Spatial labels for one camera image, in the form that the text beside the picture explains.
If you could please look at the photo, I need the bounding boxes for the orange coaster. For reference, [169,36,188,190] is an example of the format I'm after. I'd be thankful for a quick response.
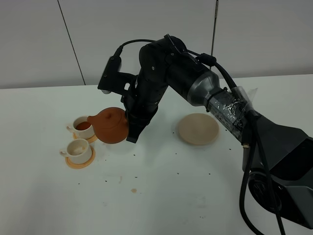
[72,133,98,144]
[65,146,96,169]

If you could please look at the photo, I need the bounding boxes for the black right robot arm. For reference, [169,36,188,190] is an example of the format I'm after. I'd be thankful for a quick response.
[123,35,313,234]

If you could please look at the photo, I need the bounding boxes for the white teacup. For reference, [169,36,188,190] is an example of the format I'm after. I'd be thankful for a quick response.
[59,139,92,165]
[66,116,94,140]

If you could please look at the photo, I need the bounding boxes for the brown clay teapot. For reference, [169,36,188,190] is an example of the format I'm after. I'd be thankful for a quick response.
[87,107,129,144]

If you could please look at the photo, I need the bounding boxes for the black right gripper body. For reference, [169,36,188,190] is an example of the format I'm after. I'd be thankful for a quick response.
[124,35,209,127]

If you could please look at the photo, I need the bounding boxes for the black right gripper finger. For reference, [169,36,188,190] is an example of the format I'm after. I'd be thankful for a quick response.
[126,115,149,143]

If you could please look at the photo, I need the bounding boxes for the beige round teapot saucer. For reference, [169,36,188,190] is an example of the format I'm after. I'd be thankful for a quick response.
[177,113,220,146]

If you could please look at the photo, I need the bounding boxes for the white teacup near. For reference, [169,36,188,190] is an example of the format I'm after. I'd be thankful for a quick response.
[59,139,92,165]

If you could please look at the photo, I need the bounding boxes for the orange coaster far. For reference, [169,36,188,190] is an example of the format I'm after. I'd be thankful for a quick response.
[72,133,98,144]

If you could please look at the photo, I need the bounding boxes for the white teacup far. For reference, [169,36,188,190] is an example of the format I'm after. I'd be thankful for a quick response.
[66,116,94,140]

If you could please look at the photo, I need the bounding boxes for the orange coaster near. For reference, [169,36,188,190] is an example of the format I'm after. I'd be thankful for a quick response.
[65,146,96,169]

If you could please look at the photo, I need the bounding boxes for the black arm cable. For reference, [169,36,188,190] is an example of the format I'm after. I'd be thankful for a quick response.
[114,39,287,235]

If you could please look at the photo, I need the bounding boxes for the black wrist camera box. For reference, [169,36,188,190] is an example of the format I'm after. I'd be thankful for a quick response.
[97,56,136,95]

